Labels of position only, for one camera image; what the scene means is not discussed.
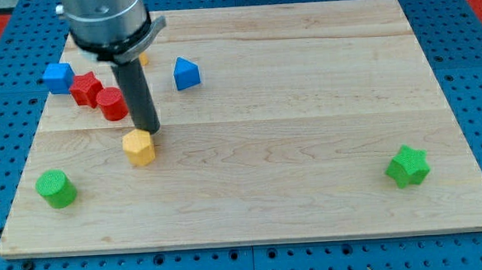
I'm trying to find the green star block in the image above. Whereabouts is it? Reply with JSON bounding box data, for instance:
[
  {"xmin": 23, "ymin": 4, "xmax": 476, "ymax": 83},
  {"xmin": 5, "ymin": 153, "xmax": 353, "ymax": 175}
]
[{"xmin": 385, "ymin": 144, "xmax": 431, "ymax": 189}]

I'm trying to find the small yellow block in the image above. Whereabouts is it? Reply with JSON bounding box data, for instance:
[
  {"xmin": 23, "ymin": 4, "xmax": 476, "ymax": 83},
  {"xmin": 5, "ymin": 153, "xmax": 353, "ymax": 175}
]
[{"xmin": 139, "ymin": 52, "xmax": 149, "ymax": 67}]

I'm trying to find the red cylinder block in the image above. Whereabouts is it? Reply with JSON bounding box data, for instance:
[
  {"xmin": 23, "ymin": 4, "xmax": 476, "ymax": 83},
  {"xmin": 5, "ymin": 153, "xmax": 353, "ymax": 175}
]
[{"xmin": 96, "ymin": 87, "xmax": 128, "ymax": 121}]

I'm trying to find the blue cube block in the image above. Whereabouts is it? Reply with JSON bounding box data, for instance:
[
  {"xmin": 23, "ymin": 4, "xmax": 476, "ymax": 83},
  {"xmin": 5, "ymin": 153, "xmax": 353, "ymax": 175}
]
[{"xmin": 42, "ymin": 63, "xmax": 74, "ymax": 95}]

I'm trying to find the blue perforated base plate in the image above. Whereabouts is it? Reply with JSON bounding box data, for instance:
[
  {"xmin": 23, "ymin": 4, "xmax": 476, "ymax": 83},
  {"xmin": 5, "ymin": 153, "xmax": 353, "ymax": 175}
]
[{"xmin": 0, "ymin": 0, "xmax": 482, "ymax": 270}]

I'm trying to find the green cylinder block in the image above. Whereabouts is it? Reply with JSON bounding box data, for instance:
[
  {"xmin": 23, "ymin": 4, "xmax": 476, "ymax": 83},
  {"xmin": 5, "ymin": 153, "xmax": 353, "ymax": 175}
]
[{"xmin": 35, "ymin": 168, "xmax": 78, "ymax": 208}]

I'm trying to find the blue triangle block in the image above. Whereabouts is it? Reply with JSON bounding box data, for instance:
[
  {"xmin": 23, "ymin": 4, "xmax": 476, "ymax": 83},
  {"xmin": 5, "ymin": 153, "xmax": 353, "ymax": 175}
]
[{"xmin": 173, "ymin": 57, "xmax": 201, "ymax": 90}]

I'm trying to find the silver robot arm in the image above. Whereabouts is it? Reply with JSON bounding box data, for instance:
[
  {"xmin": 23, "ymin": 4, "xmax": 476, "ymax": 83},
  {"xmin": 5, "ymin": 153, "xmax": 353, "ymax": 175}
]
[{"xmin": 55, "ymin": 0, "xmax": 167, "ymax": 65}]

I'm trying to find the yellow hexagon block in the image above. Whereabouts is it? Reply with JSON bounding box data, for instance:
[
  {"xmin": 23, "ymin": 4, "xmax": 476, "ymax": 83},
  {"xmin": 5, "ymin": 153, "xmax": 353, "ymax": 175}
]
[{"xmin": 122, "ymin": 129, "xmax": 155, "ymax": 166}]

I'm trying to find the wooden board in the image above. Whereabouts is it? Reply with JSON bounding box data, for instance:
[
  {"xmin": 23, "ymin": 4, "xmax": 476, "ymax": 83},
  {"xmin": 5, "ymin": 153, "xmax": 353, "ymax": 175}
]
[{"xmin": 0, "ymin": 0, "xmax": 482, "ymax": 259}]

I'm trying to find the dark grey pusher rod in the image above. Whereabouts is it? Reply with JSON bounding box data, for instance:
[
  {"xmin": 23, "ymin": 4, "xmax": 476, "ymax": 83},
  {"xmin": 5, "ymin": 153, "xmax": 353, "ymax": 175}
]
[{"xmin": 111, "ymin": 59, "xmax": 160, "ymax": 135}]

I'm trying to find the red star block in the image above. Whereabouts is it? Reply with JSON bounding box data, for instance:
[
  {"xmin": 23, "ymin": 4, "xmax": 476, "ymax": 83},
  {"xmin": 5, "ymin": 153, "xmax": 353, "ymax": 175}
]
[{"xmin": 69, "ymin": 72, "xmax": 103, "ymax": 108}]

